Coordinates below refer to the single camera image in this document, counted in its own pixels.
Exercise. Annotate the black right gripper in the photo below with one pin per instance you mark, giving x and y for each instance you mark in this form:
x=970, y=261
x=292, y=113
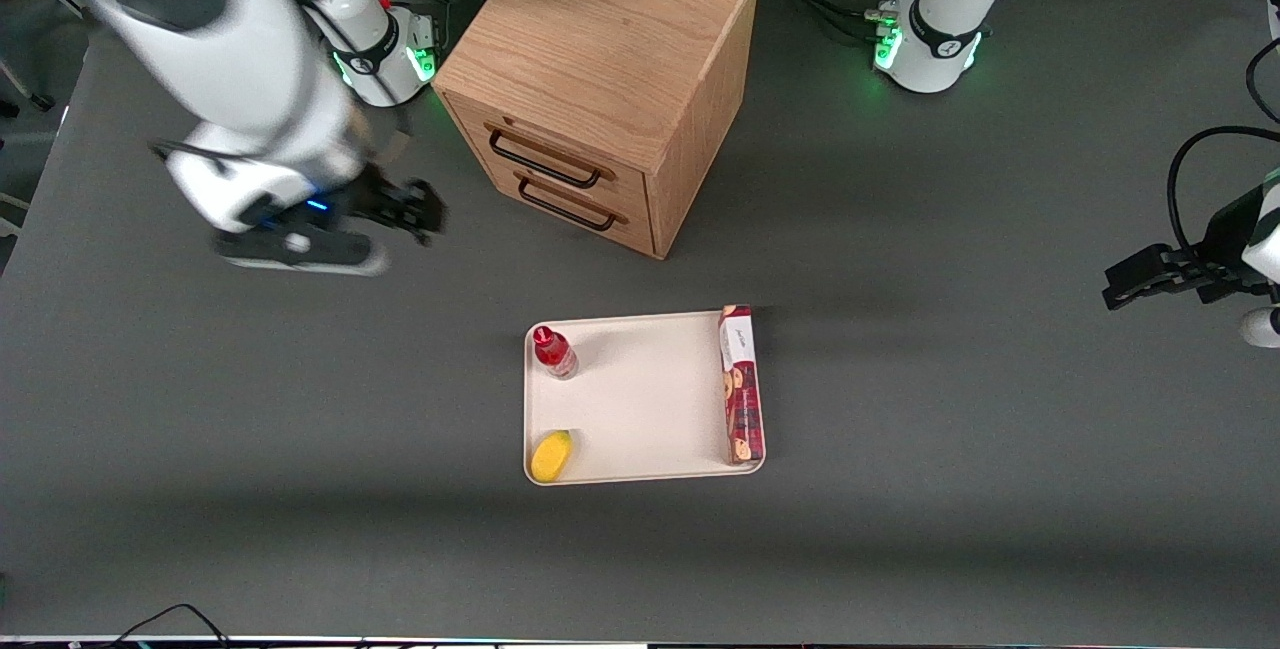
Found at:
x=384, y=203

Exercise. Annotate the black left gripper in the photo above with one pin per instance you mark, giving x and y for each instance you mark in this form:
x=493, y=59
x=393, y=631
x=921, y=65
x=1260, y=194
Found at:
x=1213, y=249

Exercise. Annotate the red coke bottle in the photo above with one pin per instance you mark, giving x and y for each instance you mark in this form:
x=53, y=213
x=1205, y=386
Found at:
x=553, y=351

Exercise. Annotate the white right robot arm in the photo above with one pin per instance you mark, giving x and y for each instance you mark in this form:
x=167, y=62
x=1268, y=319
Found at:
x=230, y=49

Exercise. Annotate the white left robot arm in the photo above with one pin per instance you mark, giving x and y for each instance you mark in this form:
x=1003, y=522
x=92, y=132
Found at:
x=940, y=19

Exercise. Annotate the cream plastic tray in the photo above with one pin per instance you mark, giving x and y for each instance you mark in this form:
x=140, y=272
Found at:
x=650, y=409

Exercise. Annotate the wooden drawer cabinet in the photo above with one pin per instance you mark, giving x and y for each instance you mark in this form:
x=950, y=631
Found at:
x=610, y=39

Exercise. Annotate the yellow toy fruit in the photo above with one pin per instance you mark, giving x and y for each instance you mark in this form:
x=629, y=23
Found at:
x=551, y=456

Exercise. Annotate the red cookie box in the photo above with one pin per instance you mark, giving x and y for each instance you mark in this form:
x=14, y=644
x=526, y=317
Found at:
x=742, y=389

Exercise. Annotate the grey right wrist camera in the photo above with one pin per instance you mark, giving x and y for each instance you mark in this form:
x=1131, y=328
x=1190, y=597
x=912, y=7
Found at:
x=300, y=251

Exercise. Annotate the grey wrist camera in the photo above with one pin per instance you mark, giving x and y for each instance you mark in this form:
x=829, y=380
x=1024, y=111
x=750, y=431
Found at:
x=300, y=251
x=1262, y=327

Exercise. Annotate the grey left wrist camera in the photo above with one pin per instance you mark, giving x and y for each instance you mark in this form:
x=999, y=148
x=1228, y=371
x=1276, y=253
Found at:
x=1262, y=327

